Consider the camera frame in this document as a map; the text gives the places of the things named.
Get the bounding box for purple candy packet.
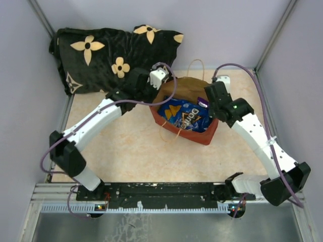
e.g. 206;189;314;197
197;97;209;108

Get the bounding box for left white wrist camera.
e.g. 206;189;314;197
147;68;169;90

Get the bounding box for aluminium frame rail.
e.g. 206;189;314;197
31;183;75;202

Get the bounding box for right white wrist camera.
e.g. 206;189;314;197
216;75;231;93

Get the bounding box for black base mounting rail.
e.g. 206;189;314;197
76;182;243;209

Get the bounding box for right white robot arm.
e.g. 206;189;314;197
204;81;311;206

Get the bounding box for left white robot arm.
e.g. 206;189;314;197
49;68;167;200

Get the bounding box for blue Doritos chip bag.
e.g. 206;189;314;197
157;98;212;133

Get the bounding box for black flower pattern pillow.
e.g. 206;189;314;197
49;24;184;95

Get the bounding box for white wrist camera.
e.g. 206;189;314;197
147;68;169;90
216;75;231;93

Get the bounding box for purple cable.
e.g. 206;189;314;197
211;63;303;219
39;62;178;219

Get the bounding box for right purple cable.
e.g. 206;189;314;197
211;63;303;219

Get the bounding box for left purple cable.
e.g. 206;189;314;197
39;62;178;219

